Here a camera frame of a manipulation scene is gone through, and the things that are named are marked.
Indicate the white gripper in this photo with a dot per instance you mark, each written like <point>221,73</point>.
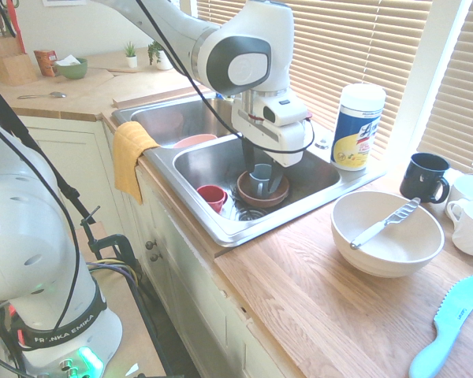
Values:
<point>287,143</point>

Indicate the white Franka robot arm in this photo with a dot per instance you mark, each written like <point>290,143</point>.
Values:
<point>240,39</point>

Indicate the sink hole cap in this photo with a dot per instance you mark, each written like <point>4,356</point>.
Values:
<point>322,144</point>

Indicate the stainless steel double sink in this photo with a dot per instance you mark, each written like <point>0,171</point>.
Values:
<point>205,228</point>

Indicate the teal plastic serrated knife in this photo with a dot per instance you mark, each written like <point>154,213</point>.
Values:
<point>455,315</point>

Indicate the wooden knife block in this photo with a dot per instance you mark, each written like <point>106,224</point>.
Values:
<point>12,65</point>

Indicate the grey mug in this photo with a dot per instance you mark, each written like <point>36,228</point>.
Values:
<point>262,173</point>

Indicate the brown wooden bowl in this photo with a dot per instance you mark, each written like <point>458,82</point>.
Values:
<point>260,199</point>

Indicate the metal drain strainer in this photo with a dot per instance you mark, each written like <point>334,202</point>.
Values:
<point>252,214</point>

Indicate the red plastic cup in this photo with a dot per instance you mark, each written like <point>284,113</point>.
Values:
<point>212,197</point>

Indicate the pink plastic bowl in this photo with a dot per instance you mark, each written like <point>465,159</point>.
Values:
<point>195,139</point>

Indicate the Lysol wipes canister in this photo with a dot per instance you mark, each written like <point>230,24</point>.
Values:
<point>356,134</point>

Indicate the yellow dish cloth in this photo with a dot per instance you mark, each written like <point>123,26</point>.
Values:
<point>130,157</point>

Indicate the dark round cabinet knob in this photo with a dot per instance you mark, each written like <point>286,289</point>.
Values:
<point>153,244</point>
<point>156,257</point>

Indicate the white base cabinet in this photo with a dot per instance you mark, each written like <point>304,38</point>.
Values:
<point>181,275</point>

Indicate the trailing potted plant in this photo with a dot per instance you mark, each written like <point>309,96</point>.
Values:
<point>162,59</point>

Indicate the beige slatted window blind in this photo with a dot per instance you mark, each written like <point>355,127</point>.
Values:
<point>465,98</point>
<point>339,39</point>

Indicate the large white bowl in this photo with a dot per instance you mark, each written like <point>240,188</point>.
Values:
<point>390,252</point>

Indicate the black mug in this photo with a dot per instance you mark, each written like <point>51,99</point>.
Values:
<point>421,177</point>

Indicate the green metal clamp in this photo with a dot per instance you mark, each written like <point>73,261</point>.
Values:
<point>118,244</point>

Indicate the small upright potted plant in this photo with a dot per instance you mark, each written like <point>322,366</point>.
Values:
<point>131,59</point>

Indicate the wide white cup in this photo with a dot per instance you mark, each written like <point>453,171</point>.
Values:
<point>471,187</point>

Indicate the green bowl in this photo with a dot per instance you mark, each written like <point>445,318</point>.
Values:
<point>73,71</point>

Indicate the metal spoon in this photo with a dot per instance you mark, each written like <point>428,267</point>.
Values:
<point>57,94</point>

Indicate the white paper napkin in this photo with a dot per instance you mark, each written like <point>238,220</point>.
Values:
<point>67,61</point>

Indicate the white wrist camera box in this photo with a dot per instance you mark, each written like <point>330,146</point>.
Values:
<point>284,110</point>

